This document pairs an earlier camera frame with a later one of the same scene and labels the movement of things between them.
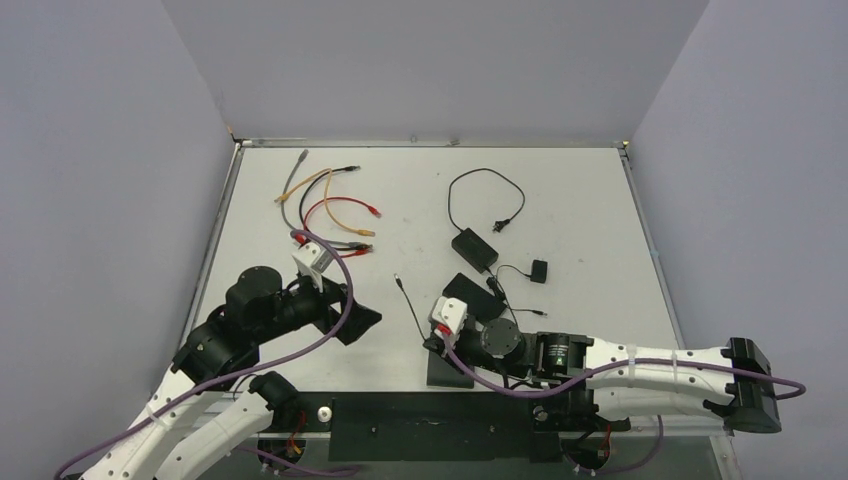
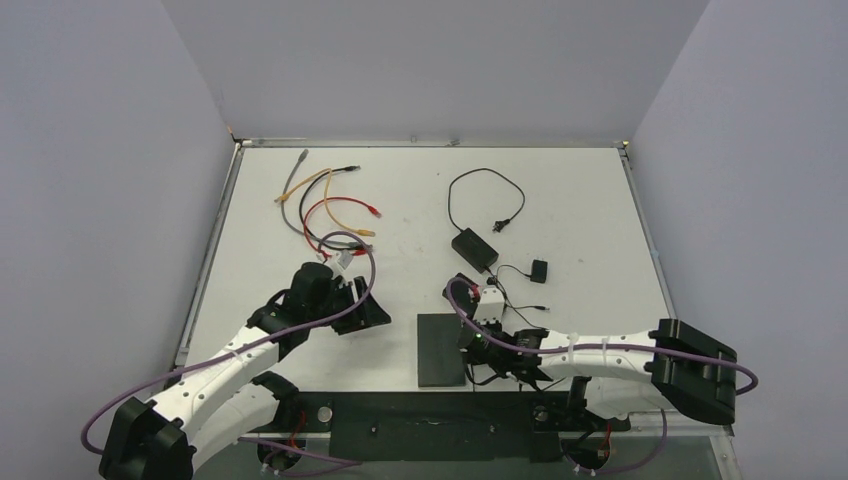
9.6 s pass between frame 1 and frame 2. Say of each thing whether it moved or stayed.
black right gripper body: stayed
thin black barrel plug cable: moved
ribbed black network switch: stayed
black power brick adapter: stayed
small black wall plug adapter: stayed
